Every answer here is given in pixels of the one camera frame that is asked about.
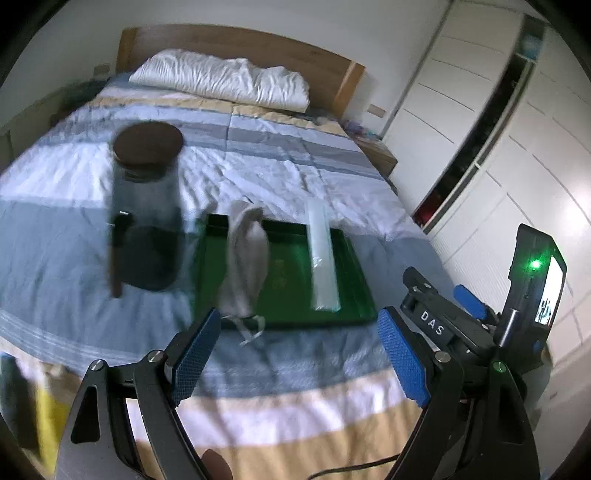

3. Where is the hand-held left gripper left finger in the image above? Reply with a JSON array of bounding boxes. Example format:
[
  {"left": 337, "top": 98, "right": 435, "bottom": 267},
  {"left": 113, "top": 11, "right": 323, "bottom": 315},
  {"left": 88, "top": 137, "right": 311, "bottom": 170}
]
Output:
[{"left": 55, "top": 308, "right": 232, "bottom": 480}]

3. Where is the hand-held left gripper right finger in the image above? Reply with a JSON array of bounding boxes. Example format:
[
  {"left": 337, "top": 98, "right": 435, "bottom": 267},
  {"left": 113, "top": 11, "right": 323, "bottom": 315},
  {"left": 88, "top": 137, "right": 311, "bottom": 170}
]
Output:
[{"left": 378, "top": 307, "right": 541, "bottom": 480}]

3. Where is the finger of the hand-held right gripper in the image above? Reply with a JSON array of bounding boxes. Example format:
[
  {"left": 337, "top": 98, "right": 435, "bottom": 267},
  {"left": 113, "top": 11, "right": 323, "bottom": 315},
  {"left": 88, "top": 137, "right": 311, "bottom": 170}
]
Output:
[
  {"left": 401, "top": 267, "right": 462, "bottom": 352},
  {"left": 454, "top": 284, "right": 498, "bottom": 322}
]

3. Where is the green tray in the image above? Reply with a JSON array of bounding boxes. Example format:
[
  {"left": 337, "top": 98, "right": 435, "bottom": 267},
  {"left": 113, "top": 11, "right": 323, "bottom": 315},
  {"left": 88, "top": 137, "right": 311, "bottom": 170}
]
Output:
[{"left": 191, "top": 213, "right": 379, "bottom": 330}]

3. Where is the person's left hand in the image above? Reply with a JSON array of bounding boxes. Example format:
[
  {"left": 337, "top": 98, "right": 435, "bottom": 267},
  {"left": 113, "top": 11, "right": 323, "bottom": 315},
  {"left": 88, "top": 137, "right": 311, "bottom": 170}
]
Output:
[{"left": 202, "top": 449, "right": 233, "bottom": 480}]

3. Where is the red garment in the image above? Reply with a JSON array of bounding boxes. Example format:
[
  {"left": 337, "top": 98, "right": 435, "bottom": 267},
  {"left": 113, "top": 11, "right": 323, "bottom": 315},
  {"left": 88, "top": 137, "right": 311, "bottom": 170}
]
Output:
[{"left": 412, "top": 194, "right": 445, "bottom": 228}]

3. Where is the white translucent tube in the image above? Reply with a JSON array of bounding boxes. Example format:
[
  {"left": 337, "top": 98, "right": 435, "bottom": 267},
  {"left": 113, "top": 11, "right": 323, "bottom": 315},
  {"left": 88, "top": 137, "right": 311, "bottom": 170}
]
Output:
[{"left": 307, "top": 199, "right": 343, "bottom": 312}]

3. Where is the yellow cloth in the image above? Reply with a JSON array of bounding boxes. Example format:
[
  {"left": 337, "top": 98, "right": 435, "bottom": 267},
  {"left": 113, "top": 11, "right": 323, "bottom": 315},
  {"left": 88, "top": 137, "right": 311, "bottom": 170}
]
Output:
[{"left": 36, "top": 387, "right": 71, "bottom": 464}]

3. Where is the wooden nightstand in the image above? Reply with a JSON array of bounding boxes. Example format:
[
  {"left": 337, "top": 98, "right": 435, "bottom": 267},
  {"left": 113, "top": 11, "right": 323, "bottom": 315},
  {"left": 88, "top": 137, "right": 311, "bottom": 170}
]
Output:
[{"left": 342, "top": 117, "right": 399, "bottom": 178}]

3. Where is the white wardrobe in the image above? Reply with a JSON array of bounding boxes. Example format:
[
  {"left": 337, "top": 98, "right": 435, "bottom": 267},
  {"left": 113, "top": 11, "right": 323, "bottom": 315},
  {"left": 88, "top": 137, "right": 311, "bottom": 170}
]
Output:
[{"left": 382, "top": 0, "right": 591, "bottom": 416}]

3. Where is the bed with striped cover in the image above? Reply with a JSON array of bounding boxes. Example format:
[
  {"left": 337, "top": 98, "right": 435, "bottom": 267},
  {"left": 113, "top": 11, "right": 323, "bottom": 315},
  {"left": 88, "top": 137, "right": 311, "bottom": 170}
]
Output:
[{"left": 0, "top": 71, "right": 465, "bottom": 480}]

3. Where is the white pillow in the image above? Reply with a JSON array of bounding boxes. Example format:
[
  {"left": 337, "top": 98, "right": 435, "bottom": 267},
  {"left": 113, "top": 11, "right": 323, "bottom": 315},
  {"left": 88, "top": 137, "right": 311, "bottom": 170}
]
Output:
[{"left": 128, "top": 50, "right": 311, "bottom": 113}]

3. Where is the wooden bed headboard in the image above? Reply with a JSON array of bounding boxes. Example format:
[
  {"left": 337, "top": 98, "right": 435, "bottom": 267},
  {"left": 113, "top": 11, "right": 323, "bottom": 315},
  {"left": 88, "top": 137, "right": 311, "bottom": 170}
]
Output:
[{"left": 115, "top": 24, "right": 366, "bottom": 130}]

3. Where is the grey drawstring pouch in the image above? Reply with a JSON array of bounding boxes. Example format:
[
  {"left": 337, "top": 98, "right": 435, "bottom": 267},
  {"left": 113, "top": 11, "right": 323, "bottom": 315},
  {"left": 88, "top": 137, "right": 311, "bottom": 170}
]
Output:
[{"left": 217, "top": 199, "right": 271, "bottom": 348}]

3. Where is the black cable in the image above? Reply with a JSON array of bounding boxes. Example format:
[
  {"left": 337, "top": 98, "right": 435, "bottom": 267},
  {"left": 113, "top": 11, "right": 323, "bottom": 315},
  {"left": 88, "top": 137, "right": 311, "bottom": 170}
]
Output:
[{"left": 308, "top": 455, "right": 399, "bottom": 480}]

